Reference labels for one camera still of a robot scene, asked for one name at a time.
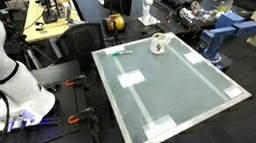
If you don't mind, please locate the black mesh office chair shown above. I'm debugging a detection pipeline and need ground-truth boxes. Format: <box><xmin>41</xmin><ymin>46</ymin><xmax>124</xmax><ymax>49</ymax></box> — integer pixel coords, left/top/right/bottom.
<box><xmin>53</xmin><ymin>20</ymin><xmax>109</xmax><ymax>75</ymax></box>

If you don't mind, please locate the orange handled black clamp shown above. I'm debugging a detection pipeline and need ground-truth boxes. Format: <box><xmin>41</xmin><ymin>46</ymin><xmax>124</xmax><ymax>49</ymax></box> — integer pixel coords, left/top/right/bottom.
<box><xmin>63</xmin><ymin>74</ymin><xmax>92</xmax><ymax>94</ymax></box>
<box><xmin>66</xmin><ymin>105</ymin><xmax>99</xmax><ymax>128</ymax></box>

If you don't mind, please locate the light wooden desk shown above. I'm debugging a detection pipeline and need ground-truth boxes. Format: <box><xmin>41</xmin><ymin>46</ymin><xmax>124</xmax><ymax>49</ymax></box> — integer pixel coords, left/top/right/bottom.
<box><xmin>18</xmin><ymin>0</ymin><xmax>87</xmax><ymax>45</ymax></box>

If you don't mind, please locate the black perforated mounting board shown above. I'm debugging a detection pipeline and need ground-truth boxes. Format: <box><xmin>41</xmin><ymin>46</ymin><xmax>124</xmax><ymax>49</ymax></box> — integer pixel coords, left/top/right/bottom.
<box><xmin>0</xmin><ymin>77</ymin><xmax>94</xmax><ymax>143</ymax></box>

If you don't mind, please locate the metallic motor mechanism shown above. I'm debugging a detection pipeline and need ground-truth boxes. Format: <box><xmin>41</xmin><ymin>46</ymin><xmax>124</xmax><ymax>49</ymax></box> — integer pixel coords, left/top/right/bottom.
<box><xmin>177</xmin><ymin>0</ymin><xmax>216</xmax><ymax>30</ymax></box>

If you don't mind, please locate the white ceramic mug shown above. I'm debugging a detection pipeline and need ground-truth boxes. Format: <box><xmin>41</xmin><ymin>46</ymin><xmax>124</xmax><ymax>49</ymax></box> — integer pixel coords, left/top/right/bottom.
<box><xmin>147</xmin><ymin>30</ymin><xmax>174</xmax><ymax>56</ymax></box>

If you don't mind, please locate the black camera tripod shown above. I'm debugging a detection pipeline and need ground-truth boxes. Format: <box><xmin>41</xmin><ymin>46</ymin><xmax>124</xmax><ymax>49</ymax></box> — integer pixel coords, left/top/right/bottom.
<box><xmin>4</xmin><ymin>25</ymin><xmax>54</xmax><ymax>73</ymax></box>

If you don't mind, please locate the black flat monitor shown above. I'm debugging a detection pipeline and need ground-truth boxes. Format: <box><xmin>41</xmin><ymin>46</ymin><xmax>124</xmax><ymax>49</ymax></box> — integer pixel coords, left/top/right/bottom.
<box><xmin>111</xmin><ymin>0</ymin><xmax>138</xmax><ymax>19</ymax></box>

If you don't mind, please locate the green capped marker pen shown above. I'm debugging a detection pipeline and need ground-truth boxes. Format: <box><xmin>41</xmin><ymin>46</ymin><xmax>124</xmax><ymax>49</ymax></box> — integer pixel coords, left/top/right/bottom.
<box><xmin>110</xmin><ymin>49</ymin><xmax>134</xmax><ymax>58</ymax></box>

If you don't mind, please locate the white tape patch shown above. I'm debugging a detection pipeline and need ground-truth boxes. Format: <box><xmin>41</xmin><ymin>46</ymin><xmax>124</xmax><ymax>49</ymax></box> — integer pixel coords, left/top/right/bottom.
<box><xmin>104</xmin><ymin>45</ymin><xmax>126</xmax><ymax>55</ymax></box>

